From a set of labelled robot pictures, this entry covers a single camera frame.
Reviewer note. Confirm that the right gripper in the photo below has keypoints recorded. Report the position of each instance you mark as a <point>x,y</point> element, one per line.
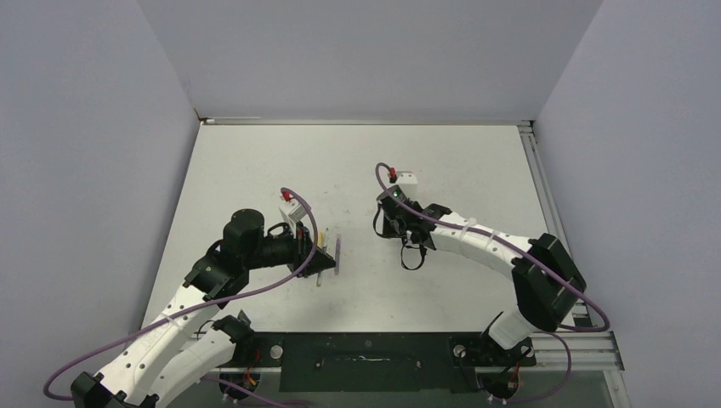
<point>388,229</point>

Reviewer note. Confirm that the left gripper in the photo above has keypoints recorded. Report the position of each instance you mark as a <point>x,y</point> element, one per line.
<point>303,247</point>

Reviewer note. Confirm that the purple pen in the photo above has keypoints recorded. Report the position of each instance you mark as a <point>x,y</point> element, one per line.
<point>337,254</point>

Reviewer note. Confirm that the green pen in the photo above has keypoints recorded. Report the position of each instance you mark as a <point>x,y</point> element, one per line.
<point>322,265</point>

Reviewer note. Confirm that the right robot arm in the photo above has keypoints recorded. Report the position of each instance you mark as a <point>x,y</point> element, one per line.
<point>546,281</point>

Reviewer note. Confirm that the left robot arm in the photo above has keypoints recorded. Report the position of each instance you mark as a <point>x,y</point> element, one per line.
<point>186,340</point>

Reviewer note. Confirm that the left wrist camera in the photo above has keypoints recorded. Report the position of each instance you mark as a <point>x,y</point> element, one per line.
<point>292,212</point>

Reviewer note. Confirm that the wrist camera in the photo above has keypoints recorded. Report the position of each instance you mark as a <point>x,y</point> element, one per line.
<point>292,212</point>
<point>405,178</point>

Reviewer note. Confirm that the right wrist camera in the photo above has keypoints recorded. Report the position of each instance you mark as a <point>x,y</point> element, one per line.
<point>405,178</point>

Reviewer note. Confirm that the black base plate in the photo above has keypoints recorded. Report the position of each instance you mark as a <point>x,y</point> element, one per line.
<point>376,362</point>

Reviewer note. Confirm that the aluminium frame rail back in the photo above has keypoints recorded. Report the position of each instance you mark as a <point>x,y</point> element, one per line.
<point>252,121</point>

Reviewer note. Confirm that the aluminium frame rail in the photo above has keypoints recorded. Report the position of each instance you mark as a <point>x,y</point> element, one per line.
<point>590,351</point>
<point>252,121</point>

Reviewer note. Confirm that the aluminium frame rail right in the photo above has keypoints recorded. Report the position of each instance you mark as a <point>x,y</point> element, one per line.
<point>590,351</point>

